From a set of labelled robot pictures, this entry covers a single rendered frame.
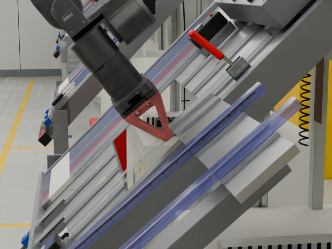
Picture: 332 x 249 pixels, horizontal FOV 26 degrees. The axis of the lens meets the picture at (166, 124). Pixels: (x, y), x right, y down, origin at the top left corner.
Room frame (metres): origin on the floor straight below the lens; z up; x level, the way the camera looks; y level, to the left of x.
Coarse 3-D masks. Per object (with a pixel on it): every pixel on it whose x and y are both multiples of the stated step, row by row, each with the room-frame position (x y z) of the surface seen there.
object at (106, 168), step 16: (112, 144) 1.40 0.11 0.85; (96, 160) 1.39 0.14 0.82; (112, 160) 1.29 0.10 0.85; (80, 176) 1.39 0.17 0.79; (96, 176) 1.28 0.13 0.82; (112, 176) 1.18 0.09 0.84; (64, 192) 1.38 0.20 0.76; (80, 192) 1.28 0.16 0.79; (96, 192) 1.18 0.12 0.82; (48, 208) 1.38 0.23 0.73; (64, 208) 1.27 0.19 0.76; (80, 208) 1.18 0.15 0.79; (48, 224) 1.27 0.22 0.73; (64, 224) 1.17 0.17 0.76
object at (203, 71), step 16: (208, 16) 1.69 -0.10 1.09; (224, 16) 1.54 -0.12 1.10; (240, 32) 1.31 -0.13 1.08; (224, 48) 1.31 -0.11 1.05; (240, 48) 1.21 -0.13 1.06; (192, 64) 1.41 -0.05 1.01; (208, 64) 1.30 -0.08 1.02; (224, 64) 1.21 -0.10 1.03; (176, 80) 1.41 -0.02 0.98; (192, 80) 1.30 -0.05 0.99; (208, 80) 1.21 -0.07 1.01
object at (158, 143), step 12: (252, 48) 1.11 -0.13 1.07; (216, 84) 1.10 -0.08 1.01; (156, 144) 1.09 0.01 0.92; (144, 156) 1.08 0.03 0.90; (132, 168) 1.08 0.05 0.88; (120, 180) 1.08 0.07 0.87; (108, 192) 1.08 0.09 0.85; (96, 204) 1.07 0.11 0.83; (84, 216) 1.07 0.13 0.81; (72, 228) 1.07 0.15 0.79
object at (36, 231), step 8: (40, 176) 1.60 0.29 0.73; (40, 184) 1.53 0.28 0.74; (40, 192) 1.47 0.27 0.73; (40, 200) 1.42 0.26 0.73; (40, 208) 1.37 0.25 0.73; (32, 216) 1.32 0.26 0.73; (40, 216) 1.32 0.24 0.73; (32, 224) 1.27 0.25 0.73; (40, 224) 1.28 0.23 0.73; (32, 232) 1.22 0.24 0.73; (40, 232) 1.24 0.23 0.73; (32, 240) 1.17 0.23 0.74; (32, 248) 1.13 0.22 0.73
